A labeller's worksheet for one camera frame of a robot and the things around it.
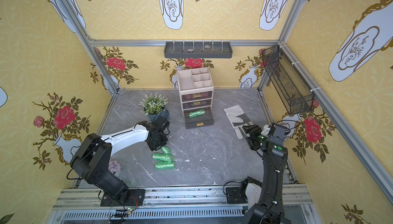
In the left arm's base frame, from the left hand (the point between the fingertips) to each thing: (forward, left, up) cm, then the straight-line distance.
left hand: (167, 144), depth 90 cm
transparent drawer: (+21, -12, +10) cm, 26 cm away
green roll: (+20, -18, +4) cm, 27 cm away
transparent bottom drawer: (+18, -23, -2) cm, 29 cm away
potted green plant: (+17, +7, +14) cm, 23 cm away
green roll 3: (-8, 0, +2) cm, 8 cm away
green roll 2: (-4, 0, +2) cm, 5 cm away
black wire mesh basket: (+15, -72, +23) cm, 77 cm away
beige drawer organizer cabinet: (+24, -17, +23) cm, 37 cm away
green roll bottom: (-12, 0, +1) cm, 12 cm away
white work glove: (+18, -46, -1) cm, 49 cm away
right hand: (-1, -42, +16) cm, 45 cm away
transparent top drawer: (+22, -16, +18) cm, 32 cm away
